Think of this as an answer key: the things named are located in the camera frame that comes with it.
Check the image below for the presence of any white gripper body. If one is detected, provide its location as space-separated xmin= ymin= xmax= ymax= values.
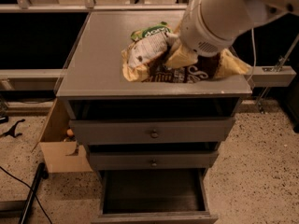
xmin=179 ymin=0 xmax=253 ymax=57

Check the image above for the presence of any grey drawer cabinet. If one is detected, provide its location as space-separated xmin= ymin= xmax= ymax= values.
xmin=57 ymin=10 xmax=251 ymax=224

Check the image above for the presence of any cardboard box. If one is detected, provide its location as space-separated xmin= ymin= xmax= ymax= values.
xmin=37 ymin=99 xmax=92 ymax=173

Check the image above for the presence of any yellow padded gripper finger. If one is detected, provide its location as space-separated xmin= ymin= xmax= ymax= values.
xmin=164 ymin=43 xmax=198 ymax=69

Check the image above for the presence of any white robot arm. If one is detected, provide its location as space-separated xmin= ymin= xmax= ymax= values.
xmin=165 ymin=0 xmax=299 ymax=68

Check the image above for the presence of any brown chip bag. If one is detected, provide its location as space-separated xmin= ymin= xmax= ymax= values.
xmin=121 ymin=32 xmax=249 ymax=83

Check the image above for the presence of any grey bottom drawer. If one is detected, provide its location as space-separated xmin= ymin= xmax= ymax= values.
xmin=91 ymin=169 xmax=218 ymax=224

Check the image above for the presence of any black clamp tool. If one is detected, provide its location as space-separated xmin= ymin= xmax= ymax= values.
xmin=0 ymin=119 xmax=25 ymax=138

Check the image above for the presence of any orange ball in box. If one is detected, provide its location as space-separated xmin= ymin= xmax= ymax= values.
xmin=66 ymin=129 xmax=74 ymax=137

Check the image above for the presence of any white hanging cable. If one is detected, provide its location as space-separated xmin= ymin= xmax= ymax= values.
xmin=246 ymin=28 xmax=258 ymax=83

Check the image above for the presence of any grey middle drawer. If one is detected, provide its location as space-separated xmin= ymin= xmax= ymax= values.
xmin=89 ymin=151 xmax=219 ymax=171

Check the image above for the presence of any black floor cable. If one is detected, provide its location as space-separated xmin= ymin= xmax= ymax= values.
xmin=0 ymin=164 xmax=54 ymax=224

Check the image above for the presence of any black bar on floor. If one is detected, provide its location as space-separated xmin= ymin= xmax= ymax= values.
xmin=18 ymin=162 xmax=48 ymax=224

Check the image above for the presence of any grey drawer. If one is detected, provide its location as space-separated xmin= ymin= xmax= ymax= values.
xmin=91 ymin=169 xmax=218 ymax=224
xmin=70 ymin=118 xmax=235 ymax=145
xmin=89 ymin=151 xmax=219 ymax=171

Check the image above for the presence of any metal rail frame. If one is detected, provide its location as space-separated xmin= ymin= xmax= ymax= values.
xmin=0 ymin=0 xmax=297 ymax=91

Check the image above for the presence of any green snack bag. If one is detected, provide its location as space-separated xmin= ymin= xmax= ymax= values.
xmin=131 ymin=21 xmax=172 ymax=41

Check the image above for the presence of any grey top drawer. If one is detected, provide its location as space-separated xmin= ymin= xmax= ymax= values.
xmin=70 ymin=118 xmax=235 ymax=145

